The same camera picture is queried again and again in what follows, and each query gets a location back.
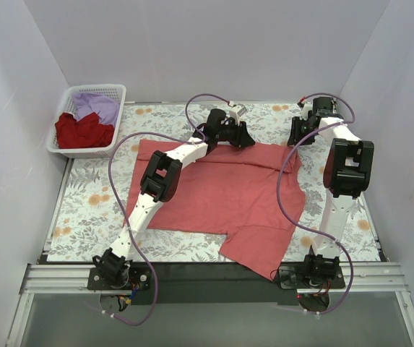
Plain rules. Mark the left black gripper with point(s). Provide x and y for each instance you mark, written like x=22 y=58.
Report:
x=243 y=134

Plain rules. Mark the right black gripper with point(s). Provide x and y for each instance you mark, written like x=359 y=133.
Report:
x=297 y=131

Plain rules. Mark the salmon pink t shirt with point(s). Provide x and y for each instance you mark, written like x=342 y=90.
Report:
x=252 y=196

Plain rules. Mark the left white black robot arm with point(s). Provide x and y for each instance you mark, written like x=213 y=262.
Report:
x=159 y=183

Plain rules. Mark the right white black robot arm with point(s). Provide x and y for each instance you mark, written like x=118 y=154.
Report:
x=347 y=174

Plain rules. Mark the white plastic basket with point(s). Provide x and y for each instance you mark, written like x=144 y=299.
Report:
x=115 y=92

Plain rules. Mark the lilac t shirt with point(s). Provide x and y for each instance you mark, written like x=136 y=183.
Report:
x=106 y=108

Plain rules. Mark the dark red t shirt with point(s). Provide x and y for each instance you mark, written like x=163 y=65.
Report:
x=86 y=133

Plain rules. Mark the floral table mat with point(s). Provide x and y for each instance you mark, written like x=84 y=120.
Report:
x=89 y=217

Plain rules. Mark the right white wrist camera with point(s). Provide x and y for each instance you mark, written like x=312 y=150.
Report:
x=305 y=106

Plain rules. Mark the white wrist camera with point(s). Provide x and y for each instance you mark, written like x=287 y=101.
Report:
x=236 y=111
x=305 y=106

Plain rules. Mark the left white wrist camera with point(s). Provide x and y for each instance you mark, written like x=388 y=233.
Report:
x=236 y=111

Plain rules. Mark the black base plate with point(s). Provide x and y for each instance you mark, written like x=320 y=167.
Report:
x=207 y=283

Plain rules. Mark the aluminium frame rail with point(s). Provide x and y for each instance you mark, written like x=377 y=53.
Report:
x=57 y=309

